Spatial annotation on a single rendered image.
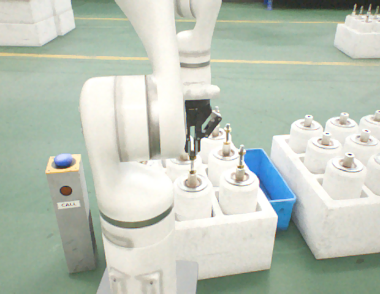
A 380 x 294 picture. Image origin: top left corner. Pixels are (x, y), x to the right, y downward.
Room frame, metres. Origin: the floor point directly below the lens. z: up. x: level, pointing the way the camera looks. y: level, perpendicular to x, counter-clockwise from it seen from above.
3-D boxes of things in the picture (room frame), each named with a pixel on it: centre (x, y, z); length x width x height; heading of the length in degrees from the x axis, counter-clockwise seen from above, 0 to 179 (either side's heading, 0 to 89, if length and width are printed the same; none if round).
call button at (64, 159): (0.69, 0.29, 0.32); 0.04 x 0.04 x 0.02
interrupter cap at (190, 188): (0.70, -0.01, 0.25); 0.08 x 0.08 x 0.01
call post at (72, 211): (0.69, 0.29, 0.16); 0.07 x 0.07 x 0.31; 11
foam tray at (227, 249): (0.82, 0.02, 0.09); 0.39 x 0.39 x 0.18; 11
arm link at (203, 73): (0.68, -0.01, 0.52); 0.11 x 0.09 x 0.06; 6
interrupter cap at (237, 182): (0.73, -0.12, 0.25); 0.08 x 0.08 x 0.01
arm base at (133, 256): (0.35, 0.06, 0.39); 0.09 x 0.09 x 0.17; 84
